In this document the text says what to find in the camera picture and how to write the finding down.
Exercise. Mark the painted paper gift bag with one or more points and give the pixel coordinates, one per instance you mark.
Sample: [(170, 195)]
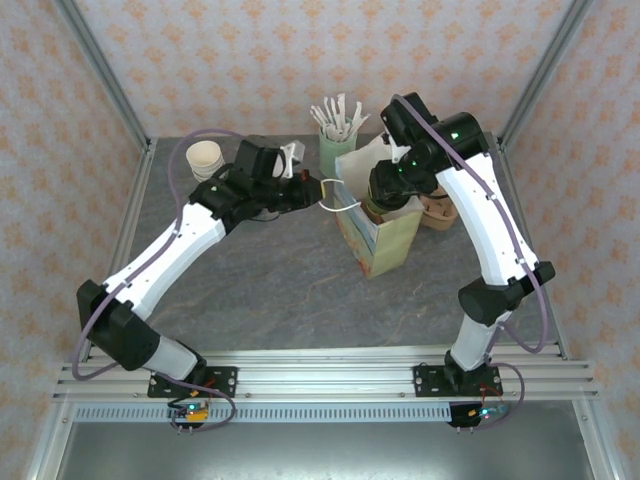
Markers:
[(390, 245)]

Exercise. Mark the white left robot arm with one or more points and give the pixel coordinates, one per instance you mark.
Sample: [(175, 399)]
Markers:
[(165, 250)]

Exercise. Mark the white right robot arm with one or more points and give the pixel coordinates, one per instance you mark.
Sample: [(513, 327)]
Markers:
[(480, 215)]

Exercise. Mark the light green straw holder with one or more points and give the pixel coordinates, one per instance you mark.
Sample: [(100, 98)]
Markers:
[(332, 155)]

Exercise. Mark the brown pulp cup carrier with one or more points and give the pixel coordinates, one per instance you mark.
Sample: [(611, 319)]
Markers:
[(440, 212)]

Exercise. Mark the stack of white cups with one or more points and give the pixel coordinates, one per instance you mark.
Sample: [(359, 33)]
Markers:
[(202, 157)]

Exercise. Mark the small controller circuit board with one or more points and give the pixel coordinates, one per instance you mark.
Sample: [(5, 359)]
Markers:
[(192, 412), (482, 414)]

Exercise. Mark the aluminium frame post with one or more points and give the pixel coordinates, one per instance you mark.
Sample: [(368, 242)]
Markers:
[(100, 65), (545, 65)]

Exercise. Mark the aluminium mounting rail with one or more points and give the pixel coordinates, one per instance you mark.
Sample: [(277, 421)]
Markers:
[(325, 375)]

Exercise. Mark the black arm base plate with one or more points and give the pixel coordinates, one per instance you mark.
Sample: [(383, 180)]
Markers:
[(427, 380), (225, 382)]

